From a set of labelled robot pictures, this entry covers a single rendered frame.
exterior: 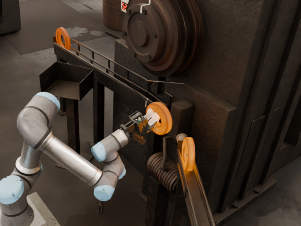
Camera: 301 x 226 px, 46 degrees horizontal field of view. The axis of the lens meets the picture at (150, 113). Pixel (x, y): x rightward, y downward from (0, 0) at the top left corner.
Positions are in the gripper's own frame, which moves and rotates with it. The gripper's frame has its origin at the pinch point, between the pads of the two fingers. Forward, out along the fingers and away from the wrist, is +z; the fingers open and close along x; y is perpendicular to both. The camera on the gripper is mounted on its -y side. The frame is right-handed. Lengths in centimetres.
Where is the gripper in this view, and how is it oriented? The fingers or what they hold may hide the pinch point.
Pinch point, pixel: (159, 115)
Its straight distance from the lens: 164.0
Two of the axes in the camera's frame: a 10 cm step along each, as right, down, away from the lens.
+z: 7.7, -5.2, 3.7
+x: -6.3, -5.0, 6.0
